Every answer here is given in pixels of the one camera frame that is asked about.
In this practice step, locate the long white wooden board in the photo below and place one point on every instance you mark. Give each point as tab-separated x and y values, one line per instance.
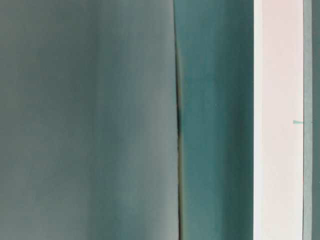
278	120

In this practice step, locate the teal green table cloth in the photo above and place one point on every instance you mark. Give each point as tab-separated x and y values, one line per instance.
132	119

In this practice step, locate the pale tape strip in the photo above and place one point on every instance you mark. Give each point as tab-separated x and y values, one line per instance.
308	120

